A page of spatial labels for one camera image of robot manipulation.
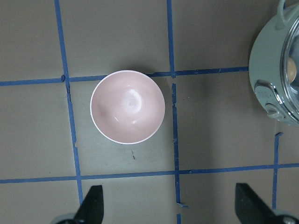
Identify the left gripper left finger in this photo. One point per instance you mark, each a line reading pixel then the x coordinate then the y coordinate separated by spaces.
pixel 91 211

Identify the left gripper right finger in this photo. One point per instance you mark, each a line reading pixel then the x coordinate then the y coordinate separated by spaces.
pixel 250 208

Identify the glass pot lid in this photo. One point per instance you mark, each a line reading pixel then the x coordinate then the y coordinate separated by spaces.
pixel 291 49

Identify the steel pot with green base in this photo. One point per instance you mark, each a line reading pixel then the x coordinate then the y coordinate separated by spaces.
pixel 265 65

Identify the pink bowl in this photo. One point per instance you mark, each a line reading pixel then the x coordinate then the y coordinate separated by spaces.
pixel 127 107

